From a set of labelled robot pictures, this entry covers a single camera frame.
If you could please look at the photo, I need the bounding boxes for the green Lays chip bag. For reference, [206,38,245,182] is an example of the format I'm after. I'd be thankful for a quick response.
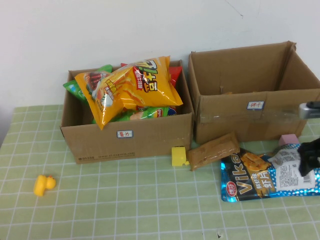
[91,105,178,125]

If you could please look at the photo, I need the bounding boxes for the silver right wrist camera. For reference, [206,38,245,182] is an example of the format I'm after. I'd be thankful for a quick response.
[298,101,320,120]

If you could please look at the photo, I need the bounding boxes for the yellow plastic block toy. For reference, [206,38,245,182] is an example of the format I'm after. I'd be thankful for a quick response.
[171,146,191,167]

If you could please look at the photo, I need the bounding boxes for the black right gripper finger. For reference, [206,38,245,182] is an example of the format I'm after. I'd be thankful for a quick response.
[297,141,320,161]
[299,157,320,177]

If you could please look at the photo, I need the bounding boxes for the brown biscuit packet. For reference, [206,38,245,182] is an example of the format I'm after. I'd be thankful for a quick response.
[186,131,241,172]

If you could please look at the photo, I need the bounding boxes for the green checked tablecloth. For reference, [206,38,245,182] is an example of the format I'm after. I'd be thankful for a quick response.
[0,104,320,240]

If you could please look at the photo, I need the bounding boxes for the red chip bag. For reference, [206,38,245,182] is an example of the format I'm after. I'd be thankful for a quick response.
[120,62,183,88]

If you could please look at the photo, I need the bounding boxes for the yellow fries snack bag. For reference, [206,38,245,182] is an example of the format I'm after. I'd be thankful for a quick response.
[74,55,184,131]

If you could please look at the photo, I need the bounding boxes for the white label with red writing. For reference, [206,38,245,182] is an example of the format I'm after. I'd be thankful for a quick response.
[246,100,265,110]
[116,129,134,139]

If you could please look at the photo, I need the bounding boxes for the pink foam cube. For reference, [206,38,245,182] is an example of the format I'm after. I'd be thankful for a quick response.
[277,134,300,146]

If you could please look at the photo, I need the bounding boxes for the taped cardboard box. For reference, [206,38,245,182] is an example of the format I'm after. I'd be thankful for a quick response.
[187,41,320,145]

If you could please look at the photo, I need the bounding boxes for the blue black Vikar shrimp chips bag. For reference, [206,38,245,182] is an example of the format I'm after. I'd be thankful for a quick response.
[219,142,320,204]

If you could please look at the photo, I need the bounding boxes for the cardboard box with chips label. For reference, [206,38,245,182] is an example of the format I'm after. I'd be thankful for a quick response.
[59,59,195,165]

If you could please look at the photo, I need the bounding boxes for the yellow rubber duck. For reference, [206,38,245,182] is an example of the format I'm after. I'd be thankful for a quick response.
[33,174,57,198]

